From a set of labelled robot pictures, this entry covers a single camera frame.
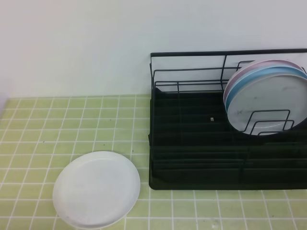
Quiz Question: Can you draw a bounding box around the pink plate in rack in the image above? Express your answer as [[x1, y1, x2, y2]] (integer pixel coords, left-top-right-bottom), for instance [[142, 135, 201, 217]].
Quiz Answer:
[[223, 59, 304, 103]]

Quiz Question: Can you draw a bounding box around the white marbled plate in rack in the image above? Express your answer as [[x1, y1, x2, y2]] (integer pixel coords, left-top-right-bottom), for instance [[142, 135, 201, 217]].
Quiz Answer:
[[227, 74, 307, 135]]

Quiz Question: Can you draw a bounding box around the black wire dish rack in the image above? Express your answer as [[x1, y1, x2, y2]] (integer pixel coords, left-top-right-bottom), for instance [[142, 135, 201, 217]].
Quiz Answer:
[[149, 48, 307, 190]]

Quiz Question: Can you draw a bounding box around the white round plate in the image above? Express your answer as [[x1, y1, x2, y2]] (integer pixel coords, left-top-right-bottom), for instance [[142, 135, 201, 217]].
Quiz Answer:
[[52, 151, 141, 229]]

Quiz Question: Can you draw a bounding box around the blue plate in rack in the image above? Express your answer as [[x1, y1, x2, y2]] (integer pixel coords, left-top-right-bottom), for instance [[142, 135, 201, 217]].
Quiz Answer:
[[224, 66, 307, 111]]

